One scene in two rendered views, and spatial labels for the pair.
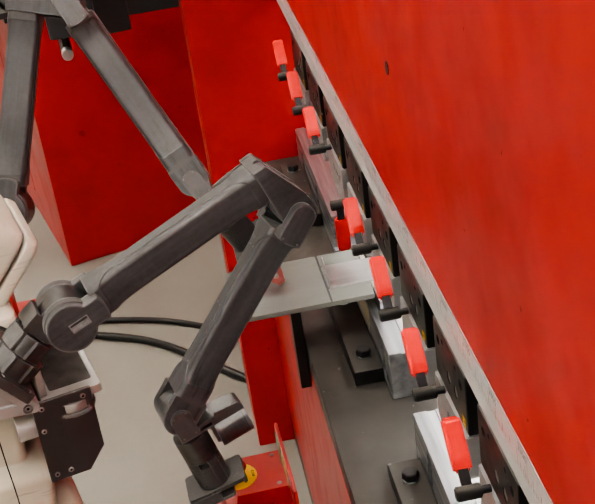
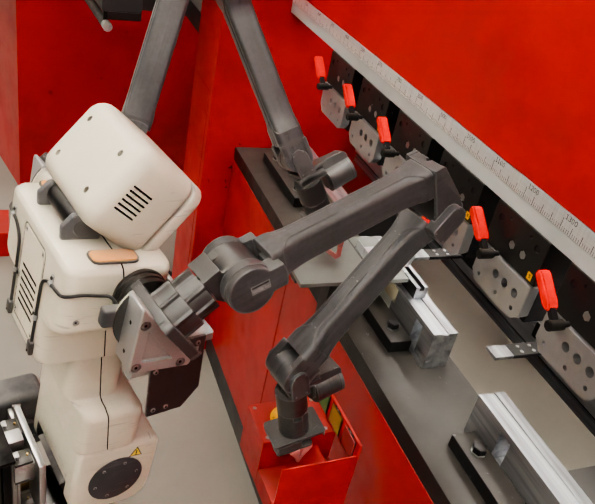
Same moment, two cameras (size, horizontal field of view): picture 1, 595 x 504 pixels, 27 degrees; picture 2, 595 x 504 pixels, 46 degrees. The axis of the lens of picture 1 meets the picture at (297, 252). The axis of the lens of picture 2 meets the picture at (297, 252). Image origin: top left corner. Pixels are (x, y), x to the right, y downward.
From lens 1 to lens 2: 1.04 m
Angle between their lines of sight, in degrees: 18
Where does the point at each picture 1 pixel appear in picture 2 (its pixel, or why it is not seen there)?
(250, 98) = (250, 97)
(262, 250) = (409, 240)
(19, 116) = (159, 64)
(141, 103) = (271, 80)
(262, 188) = (436, 185)
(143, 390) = not seen: hidden behind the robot
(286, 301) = (339, 273)
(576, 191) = not seen: outside the picture
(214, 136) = (216, 119)
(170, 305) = not seen: hidden behind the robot
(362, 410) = (400, 376)
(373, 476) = (434, 442)
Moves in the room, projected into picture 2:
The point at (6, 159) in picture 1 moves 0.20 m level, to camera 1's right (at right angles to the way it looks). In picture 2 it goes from (138, 102) to (245, 111)
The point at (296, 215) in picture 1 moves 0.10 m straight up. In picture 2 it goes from (453, 215) to (472, 161)
